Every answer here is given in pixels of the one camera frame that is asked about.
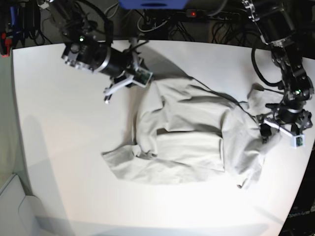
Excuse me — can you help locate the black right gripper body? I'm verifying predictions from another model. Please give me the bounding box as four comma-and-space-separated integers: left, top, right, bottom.
62, 41, 134, 78

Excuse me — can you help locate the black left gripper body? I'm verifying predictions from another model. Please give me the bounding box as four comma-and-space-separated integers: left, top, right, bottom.
265, 90, 312, 125

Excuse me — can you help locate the beige t-shirt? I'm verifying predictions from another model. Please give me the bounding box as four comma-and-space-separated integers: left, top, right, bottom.
102, 77, 281, 188

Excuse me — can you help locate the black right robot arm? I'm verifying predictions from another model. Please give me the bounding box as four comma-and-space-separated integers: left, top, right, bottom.
38, 0, 136, 78

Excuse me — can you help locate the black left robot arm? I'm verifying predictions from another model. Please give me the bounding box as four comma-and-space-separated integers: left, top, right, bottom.
242, 0, 315, 125

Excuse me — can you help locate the blue box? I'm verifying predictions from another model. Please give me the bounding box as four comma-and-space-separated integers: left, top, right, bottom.
119, 0, 188, 9

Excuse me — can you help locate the red black tool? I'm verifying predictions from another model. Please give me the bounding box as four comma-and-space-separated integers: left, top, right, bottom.
0, 32, 12, 57

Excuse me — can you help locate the black power strip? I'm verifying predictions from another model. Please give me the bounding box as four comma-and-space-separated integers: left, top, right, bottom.
186, 9, 241, 21

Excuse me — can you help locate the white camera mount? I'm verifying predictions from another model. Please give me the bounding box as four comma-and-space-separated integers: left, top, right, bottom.
255, 110, 313, 148

